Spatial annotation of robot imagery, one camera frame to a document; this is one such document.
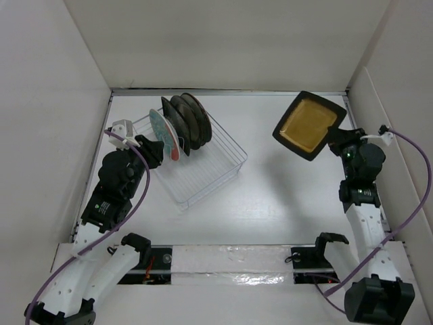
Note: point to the round plate black checkered rim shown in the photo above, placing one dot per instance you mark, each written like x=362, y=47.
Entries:
x=190, y=117

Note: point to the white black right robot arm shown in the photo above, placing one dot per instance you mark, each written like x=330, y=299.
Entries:
x=374, y=292

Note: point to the square yellow plate dark rim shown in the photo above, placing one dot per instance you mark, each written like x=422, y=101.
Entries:
x=304, y=126

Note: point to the clear plastic dish rack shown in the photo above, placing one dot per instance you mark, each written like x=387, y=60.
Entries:
x=193, y=177

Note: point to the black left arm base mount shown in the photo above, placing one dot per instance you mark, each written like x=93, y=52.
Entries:
x=154, y=270

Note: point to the cream round plate tree design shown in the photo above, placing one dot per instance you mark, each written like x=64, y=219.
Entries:
x=199, y=118

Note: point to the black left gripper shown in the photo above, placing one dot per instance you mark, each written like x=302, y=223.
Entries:
x=153, y=149

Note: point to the aluminium frame rail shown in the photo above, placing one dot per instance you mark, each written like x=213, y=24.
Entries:
x=197, y=92

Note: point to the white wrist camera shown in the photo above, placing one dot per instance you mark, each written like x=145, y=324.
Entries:
x=121, y=134
x=383, y=139

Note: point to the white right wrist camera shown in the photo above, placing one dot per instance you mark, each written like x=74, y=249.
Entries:
x=383, y=139

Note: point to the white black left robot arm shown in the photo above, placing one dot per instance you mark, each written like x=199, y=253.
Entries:
x=76, y=289

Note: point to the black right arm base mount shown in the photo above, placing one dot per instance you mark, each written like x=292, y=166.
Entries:
x=308, y=268

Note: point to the black square floral plate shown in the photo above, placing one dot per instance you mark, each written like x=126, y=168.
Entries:
x=179, y=123

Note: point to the red teal round plate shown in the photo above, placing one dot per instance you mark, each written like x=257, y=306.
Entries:
x=164, y=131

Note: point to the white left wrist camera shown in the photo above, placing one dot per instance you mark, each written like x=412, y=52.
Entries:
x=121, y=134

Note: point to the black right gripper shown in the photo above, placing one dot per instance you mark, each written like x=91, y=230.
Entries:
x=338, y=137

